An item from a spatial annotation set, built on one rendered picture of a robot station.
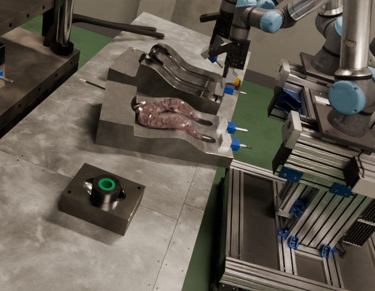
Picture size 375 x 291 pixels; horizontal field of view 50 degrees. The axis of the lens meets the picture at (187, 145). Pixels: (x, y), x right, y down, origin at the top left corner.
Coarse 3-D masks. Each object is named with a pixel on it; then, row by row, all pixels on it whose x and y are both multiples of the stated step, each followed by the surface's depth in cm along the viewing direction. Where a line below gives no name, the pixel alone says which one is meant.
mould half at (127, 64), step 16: (128, 48) 191; (112, 64) 176; (128, 64) 180; (144, 64) 168; (112, 80) 176; (128, 80) 174; (144, 80) 172; (160, 80) 170; (192, 80) 180; (160, 96) 175; (176, 96) 173; (192, 96) 171; (208, 96) 171; (208, 112) 173
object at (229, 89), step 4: (220, 80) 173; (216, 84) 170; (220, 84) 170; (224, 84) 170; (216, 88) 171; (220, 88) 171; (224, 88) 171; (228, 88) 170; (232, 88) 171; (216, 92) 172; (220, 92) 172; (224, 92) 172; (228, 92) 171; (232, 92) 171; (236, 92) 172; (240, 92) 172; (244, 92) 172
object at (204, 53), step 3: (204, 48) 197; (207, 48) 194; (201, 51) 197; (204, 51) 194; (207, 51) 194; (201, 54) 196; (204, 54) 196; (207, 54) 195; (204, 57) 197; (207, 57) 196; (213, 57) 196; (216, 57) 198; (210, 60) 198; (213, 60) 197; (216, 60) 197; (219, 63) 200; (222, 66) 201
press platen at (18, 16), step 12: (0, 0) 152; (12, 0) 155; (24, 0) 158; (36, 0) 161; (48, 0) 166; (0, 12) 145; (12, 12) 148; (24, 12) 151; (36, 12) 160; (0, 24) 139; (12, 24) 146
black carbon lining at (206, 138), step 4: (132, 100) 150; (136, 100) 154; (132, 104) 152; (136, 104) 155; (136, 108) 154; (136, 116) 150; (136, 120) 148; (200, 120) 163; (204, 120) 163; (140, 124) 146; (204, 124) 162; (208, 124) 162; (212, 124) 162; (204, 136) 155; (208, 136) 155; (204, 140) 153; (208, 140) 154; (212, 140) 154
